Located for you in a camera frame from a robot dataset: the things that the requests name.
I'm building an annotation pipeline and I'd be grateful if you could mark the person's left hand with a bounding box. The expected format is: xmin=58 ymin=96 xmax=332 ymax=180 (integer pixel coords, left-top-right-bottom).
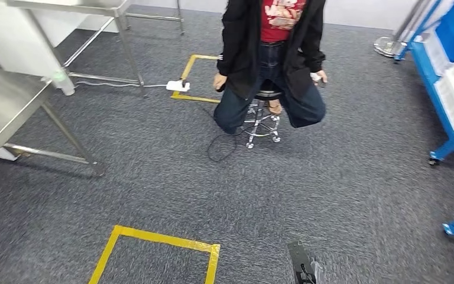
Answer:
xmin=311 ymin=69 xmax=329 ymax=86

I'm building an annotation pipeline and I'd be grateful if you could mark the black stool with chrome base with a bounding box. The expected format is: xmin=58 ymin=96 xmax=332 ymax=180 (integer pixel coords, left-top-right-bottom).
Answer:
xmin=242 ymin=80 xmax=283 ymax=150

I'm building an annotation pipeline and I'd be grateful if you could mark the person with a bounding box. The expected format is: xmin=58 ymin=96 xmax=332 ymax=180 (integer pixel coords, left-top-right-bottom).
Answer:
xmin=212 ymin=0 xmax=329 ymax=135

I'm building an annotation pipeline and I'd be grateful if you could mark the stainless steel table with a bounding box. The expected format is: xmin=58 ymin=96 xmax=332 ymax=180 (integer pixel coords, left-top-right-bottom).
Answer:
xmin=5 ymin=0 xmax=186 ymax=99

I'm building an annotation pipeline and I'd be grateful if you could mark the chrome stanchion post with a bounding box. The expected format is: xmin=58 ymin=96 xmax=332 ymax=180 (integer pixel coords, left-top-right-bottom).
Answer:
xmin=373 ymin=0 xmax=432 ymax=59

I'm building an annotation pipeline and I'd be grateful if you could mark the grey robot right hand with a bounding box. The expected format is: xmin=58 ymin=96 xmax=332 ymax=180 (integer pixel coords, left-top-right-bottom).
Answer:
xmin=311 ymin=259 xmax=326 ymax=284

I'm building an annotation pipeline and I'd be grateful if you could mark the white power cable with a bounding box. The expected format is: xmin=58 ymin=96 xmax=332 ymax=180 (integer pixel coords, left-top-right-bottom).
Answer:
xmin=74 ymin=80 xmax=169 ymax=89

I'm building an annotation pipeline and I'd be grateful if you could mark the white power strip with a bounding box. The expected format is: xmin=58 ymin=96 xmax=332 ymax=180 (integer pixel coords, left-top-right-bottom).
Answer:
xmin=166 ymin=79 xmax=192 ymax=93

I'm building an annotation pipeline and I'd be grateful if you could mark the yellow floor tape square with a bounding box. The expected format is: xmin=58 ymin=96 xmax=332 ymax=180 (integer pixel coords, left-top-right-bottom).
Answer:
xmin=170 ymin=54 xmax=222 ymax=104
xmin=88 ymin=224 xmax=221 ymax=284

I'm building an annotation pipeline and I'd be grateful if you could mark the person's right hand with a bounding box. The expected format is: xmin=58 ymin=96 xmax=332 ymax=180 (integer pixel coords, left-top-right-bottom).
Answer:
xmin=212 ymin=73 xmax=228 ymax=92

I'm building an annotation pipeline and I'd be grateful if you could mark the black floor cable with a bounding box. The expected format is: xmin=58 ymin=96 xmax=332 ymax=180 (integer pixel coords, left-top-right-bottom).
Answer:
xmin=200 ymin=102 xmax=253 ymax=163

